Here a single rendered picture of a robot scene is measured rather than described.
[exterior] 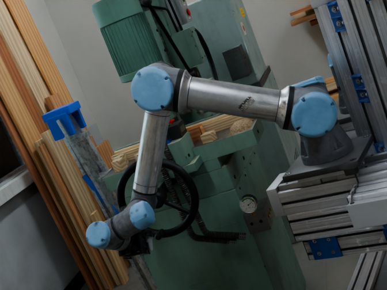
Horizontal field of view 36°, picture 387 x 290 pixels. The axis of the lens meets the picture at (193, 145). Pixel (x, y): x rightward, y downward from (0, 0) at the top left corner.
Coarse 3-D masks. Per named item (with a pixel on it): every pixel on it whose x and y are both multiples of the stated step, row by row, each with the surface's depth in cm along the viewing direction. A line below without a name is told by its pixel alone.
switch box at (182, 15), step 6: (174, 0) 244; (180, 0) 244; (168, 6) 245; (174, 6) 245; (180, 6) 244; (186, 6) 250; (180, 12) 245; (186, 12) 247; (174, 18) 246; (180, 18) 245; (186, 18) 245
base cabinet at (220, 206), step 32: (256, 160) 262; (224, 192) 216; (256, 192) 243; (160, 224) 225; (192, 224) 222; (224, 224) 219; (160, 256) 228; (192, 256) 225; (224, 256) 222; (256, 256) 220; (288, 256) 262; (160, 288) 232; (192, 288) 229; (224, 288) 226; (256, 288) 223; (288, 288) 243
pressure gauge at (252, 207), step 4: (244, 196) 209; (248, 196) 208; (252, 196) 208; (244, 200) 208; (248, 200) 208; (252, 200) 207; (256, 200) 208; (240, 204) 209; (244, 204) 208; (252, 204) 208; (256, 204) 207; (244, 208) 209; (248, 208) 208; (252, 208) 208; (256, 208) 208; (248, 212) 209; (252, 212) 208
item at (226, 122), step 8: (216, 120) 227; (224, 120) 224; (232, 120) 224; (208, 128) 226; (216, 128) 226; (224, 128) 225; (128, 152) 236; (136, 152) 236; (112, 160) 239; (128, 160) 237
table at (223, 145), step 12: (252, 120) 221; (216, 132) 225; (228, 132) 216; (240, 132) 208; (252, 132) 207; (204, 144) 212; (216, 144) 211; (228, 144) 210; (240, 144) 209; (252, 144) 208; (204, 156) 213; (216, 156) 212; (192, 168) 205; (108, 180) 224; (132, 180) 222
